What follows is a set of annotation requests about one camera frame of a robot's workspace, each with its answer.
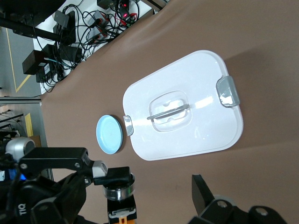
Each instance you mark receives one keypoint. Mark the aluminium frame beam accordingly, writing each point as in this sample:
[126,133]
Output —
[18,100]

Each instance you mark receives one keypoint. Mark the dark brown box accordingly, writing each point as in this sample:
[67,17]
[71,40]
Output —
[32,63]

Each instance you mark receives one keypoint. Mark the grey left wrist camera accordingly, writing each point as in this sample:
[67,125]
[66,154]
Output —
[18,144]

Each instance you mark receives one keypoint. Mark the light blue round plate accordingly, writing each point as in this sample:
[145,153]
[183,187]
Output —
[108,134]

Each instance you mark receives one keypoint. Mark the black device with red light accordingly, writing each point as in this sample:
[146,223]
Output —
[123,9]

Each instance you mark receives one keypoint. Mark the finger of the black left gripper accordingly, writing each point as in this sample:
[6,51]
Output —
[112,175]

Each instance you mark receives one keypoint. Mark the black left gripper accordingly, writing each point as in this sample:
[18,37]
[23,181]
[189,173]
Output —
[21,196]

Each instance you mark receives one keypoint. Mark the white lidded storage box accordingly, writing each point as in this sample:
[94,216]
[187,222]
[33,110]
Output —
[187,140]

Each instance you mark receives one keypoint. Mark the small black box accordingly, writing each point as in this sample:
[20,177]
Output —
[105,3]

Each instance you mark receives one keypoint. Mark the grey power adapter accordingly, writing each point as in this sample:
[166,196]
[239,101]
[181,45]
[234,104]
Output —
[95,36]
[97,16]

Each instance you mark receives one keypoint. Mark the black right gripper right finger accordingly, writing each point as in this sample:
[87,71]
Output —
[201,198]

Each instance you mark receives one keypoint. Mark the black labelled power adapter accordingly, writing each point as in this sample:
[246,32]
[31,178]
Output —
[44,72]

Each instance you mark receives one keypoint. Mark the black metal bar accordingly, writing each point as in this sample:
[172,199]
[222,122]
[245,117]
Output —
[28,29]

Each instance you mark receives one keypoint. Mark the white shelf board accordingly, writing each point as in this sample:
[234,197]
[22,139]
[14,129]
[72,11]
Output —
[93,52]

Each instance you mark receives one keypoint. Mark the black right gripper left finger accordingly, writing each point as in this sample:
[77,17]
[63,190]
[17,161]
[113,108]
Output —
[70,198]

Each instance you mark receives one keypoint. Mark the brown cardboard box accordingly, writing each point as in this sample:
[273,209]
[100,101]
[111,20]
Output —
[36,140]

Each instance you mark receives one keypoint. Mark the black left camera bracket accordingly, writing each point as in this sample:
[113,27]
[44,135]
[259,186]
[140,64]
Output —
[51,158]

